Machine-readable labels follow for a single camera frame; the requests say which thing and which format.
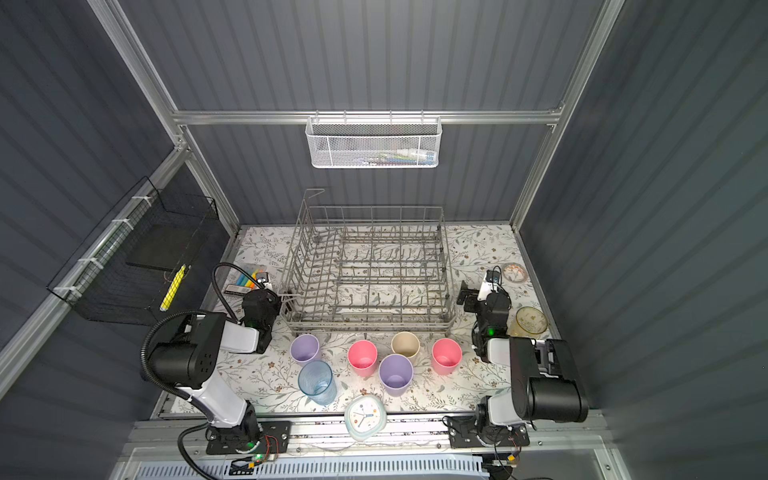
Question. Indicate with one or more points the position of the coloured marker pack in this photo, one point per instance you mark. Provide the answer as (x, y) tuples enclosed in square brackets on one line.
[(247, 283)]

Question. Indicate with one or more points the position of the lilac cup front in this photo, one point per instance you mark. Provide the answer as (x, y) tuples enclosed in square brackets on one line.
[(396, 374)]

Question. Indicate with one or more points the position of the white mint clock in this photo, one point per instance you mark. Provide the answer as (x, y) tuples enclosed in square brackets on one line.
[(365, 417)]

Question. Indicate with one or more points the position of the white mesh wall basket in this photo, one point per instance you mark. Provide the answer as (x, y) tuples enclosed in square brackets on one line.
[(333, 145)]

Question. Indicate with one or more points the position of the lilac cup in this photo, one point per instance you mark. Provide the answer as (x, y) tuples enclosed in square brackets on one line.
[(305, 348), (396, 374)]

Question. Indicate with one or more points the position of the items in white basket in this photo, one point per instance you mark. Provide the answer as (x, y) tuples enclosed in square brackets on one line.
[(400, 157)]

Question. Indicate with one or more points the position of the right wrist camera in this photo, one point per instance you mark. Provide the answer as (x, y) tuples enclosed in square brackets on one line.
[(492, 283)]

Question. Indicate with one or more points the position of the clear blue cup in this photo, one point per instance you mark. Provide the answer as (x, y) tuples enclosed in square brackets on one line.
[(316, 381)]

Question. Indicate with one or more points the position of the yellow marker pen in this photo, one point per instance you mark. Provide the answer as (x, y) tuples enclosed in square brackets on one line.
[(173, 289)]

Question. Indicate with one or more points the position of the pink cup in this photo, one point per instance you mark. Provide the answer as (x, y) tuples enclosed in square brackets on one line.
[(363, 357), (446, 355)]

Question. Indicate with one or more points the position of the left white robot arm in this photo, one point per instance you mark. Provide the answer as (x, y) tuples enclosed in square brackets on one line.
[(179, 355)]

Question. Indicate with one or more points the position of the black wire wall basket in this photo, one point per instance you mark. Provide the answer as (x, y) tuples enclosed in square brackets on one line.
[(124, 276)]

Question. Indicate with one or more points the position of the small patterned dish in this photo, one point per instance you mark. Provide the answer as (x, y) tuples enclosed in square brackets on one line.
[(515, 273)]

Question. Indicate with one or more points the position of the lilac cup left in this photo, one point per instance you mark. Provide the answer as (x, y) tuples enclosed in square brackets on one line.
[(305, 348)]

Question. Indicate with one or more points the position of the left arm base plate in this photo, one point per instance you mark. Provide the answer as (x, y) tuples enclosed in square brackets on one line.
[(271, 437)]

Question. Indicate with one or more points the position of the clear amber glass cup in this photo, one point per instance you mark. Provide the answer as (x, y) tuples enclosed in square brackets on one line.
[(528, 322)]

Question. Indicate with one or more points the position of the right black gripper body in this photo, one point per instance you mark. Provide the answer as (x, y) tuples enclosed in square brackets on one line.
[(474, 300)]

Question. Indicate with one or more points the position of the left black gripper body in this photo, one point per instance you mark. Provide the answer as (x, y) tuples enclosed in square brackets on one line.
[(264, 298)]

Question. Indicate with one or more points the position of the beige cup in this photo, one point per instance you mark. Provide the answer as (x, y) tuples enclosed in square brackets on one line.
[(406, 344)]

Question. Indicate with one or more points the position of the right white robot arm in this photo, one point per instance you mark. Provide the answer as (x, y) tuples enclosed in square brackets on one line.
[(544, 383)]

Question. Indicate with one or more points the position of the grey wire dish rack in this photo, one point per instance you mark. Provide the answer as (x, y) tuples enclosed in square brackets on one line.
[(369, 268)]

